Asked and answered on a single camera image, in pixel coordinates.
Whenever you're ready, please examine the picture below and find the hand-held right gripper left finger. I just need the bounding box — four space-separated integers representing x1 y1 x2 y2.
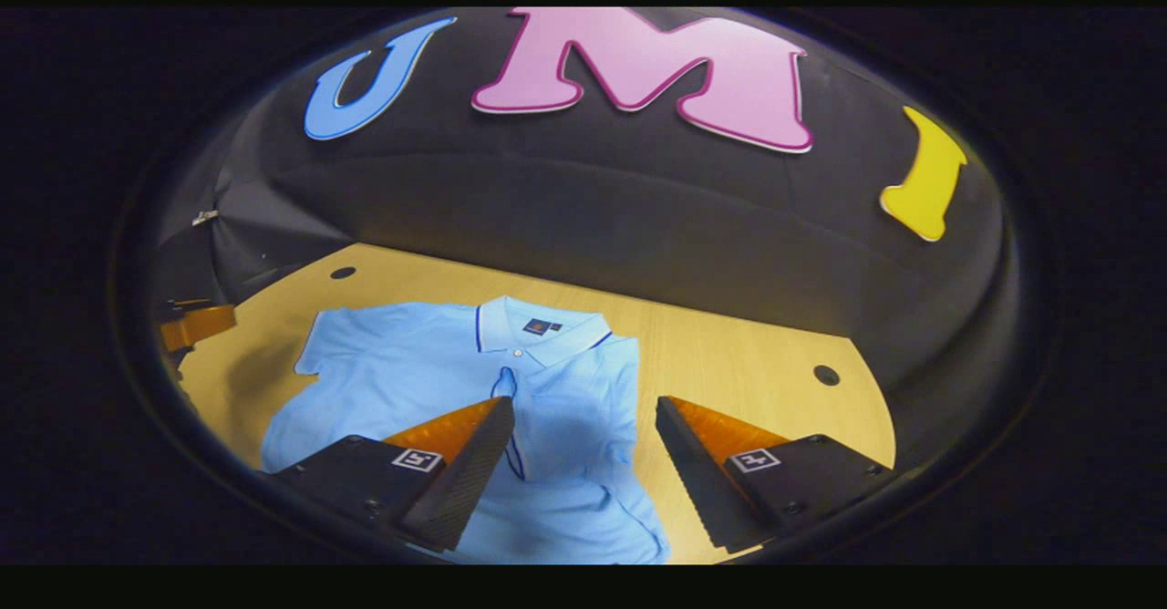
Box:
260 396 516 553

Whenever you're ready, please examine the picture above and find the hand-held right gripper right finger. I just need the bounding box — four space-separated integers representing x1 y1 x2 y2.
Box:
656 396 897 555

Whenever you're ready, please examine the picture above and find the light blue T-shirt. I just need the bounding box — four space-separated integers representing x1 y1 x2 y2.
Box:
260 295 671 565

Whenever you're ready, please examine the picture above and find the black backdrop cloth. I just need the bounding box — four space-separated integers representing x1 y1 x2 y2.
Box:
150 7 1008 464

